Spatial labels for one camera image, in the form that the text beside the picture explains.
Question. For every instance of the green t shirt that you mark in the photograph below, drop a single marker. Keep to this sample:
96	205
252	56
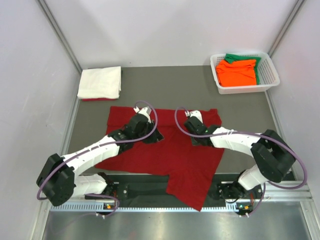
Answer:
230	58

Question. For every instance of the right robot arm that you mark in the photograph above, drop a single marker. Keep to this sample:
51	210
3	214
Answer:
272	162

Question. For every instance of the folded white t shirt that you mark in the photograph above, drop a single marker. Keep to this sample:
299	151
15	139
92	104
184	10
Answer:
100	83

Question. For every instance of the orange t shirt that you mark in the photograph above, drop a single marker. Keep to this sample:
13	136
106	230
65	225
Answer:
237	74

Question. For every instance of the folded red t shirt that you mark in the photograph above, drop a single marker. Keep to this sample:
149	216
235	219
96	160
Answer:
97	99

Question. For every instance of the dark red t shirt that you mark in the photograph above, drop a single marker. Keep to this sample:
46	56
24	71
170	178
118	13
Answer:
190	168

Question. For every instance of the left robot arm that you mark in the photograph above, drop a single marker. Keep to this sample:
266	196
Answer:
62	179

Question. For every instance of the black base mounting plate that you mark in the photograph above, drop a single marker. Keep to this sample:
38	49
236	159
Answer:
191	197

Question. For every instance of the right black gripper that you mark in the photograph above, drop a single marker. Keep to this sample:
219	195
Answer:
194	142

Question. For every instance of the white plastic basket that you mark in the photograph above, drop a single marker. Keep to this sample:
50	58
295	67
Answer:
267	73

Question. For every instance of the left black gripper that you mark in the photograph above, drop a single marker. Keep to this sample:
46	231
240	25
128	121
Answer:
155	137

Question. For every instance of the aluminium frame rail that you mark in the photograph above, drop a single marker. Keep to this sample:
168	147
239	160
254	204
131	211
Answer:
287	191

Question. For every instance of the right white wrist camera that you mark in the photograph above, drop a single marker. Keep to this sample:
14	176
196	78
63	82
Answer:
194	113

